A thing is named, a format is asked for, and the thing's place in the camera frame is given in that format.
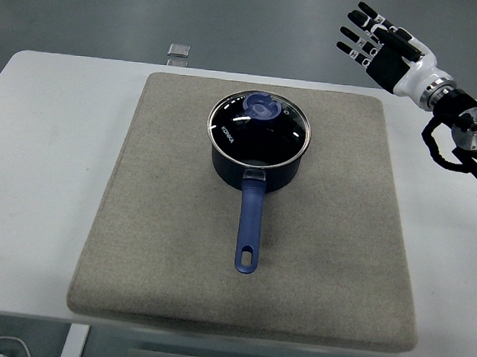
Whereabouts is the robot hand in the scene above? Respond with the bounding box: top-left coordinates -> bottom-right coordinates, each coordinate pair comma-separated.
331,0 -> 460,101

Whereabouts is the glass pot lid blue knob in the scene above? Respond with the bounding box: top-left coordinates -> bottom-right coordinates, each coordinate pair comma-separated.
203,87 -> 316,171

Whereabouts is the beige fabric mat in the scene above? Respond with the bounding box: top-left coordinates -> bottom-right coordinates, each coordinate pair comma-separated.
64,65 -> 438,354

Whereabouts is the white table leg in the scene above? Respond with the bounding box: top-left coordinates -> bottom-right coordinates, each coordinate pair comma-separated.
58,322 -> 91,357

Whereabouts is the dark saucepan with blue handle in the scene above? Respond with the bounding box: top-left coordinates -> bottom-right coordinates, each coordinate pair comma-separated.
200,134 -> 307,279

